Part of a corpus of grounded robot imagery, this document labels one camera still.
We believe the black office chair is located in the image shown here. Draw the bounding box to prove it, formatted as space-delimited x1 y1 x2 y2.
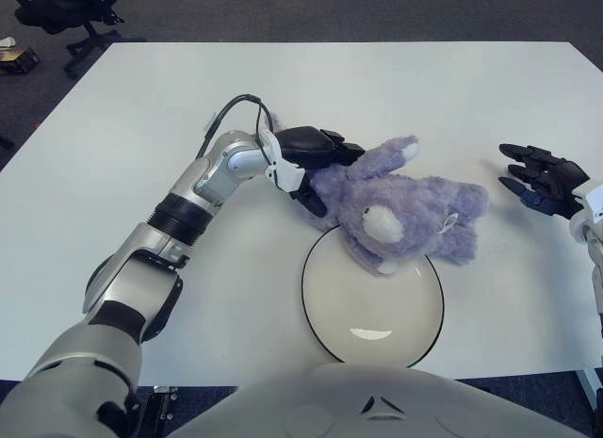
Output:
13 0 147 79

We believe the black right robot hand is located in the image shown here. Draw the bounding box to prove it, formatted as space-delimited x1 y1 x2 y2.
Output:
497 143 591 219

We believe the white table leg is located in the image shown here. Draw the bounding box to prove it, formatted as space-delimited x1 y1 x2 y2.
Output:
577 369 603 409

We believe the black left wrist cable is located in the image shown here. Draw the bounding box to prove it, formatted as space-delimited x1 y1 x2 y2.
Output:
202 94 280 162

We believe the white plate with black rim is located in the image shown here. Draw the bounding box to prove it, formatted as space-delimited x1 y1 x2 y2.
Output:
300 225 446 368

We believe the black bracket under table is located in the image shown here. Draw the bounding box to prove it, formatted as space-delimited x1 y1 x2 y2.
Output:
148 384 179 430

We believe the brown cardboard box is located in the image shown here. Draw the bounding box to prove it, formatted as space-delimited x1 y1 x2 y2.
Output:
0 35 40 76

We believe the purple plush bunny doll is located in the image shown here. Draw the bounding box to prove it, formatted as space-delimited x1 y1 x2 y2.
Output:
268 112 490 278

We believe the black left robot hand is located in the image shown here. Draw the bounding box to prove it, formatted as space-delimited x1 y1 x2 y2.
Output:
273 125 367 219

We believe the silver robot torso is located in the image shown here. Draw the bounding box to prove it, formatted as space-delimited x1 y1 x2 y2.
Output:
164 362 586 438

